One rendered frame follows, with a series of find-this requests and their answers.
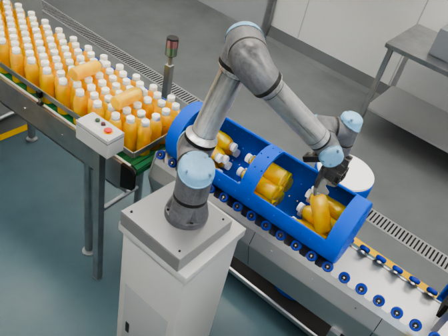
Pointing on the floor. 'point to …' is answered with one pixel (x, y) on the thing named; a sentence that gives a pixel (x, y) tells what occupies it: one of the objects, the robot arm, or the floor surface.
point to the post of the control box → (98, 214)
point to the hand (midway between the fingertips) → (317, 189)
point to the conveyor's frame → (38, 113)
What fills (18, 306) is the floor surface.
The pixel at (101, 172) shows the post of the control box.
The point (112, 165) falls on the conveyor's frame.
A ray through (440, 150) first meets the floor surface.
